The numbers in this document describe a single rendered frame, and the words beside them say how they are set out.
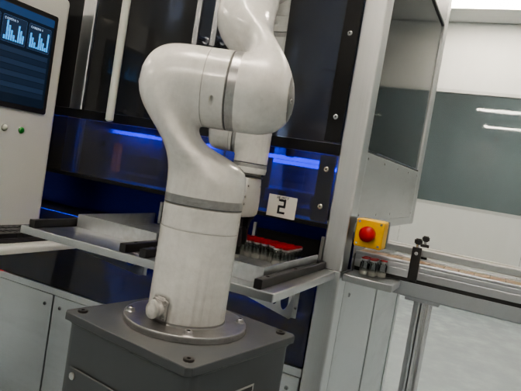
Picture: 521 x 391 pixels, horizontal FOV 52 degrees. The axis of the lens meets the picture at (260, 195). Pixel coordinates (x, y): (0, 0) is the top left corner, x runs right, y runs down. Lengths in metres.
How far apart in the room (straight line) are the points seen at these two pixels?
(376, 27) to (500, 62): 4.72
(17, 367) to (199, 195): 1.48
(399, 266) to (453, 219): 4.50
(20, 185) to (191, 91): 1.13
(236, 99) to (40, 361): 1.48
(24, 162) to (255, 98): 1.18
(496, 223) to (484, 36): 1.92
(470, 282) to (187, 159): 0.92
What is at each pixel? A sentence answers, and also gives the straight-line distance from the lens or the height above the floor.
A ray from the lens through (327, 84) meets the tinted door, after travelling 1.48.
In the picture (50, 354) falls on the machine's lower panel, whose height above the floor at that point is 0.38.
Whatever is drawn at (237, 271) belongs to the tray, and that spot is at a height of 0.89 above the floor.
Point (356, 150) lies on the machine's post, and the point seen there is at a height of 1.20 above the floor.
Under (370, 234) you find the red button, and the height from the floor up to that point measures 1.00.
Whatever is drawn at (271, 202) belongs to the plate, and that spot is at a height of 1.03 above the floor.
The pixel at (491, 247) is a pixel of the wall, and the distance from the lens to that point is 5.98.
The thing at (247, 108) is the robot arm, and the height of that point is 1.20.
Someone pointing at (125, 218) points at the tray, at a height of 0.90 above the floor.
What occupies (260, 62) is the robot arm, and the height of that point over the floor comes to 1.26.
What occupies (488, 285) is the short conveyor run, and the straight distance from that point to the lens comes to 1.48.
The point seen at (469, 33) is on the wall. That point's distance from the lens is 6.24.
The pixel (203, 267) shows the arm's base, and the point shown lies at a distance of 0.79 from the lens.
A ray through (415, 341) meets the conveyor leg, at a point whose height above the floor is 0.72.
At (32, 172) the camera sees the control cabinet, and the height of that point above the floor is 0.98.
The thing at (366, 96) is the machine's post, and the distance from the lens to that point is 1.43.
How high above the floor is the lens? 1.12
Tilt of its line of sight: 3 degrees down
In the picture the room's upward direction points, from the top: 9 degrees clockwise
